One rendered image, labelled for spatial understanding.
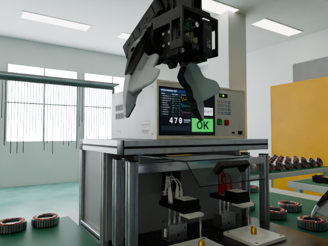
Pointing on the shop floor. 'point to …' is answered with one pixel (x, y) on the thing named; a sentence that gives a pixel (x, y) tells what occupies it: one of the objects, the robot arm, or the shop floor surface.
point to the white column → (231, 54)
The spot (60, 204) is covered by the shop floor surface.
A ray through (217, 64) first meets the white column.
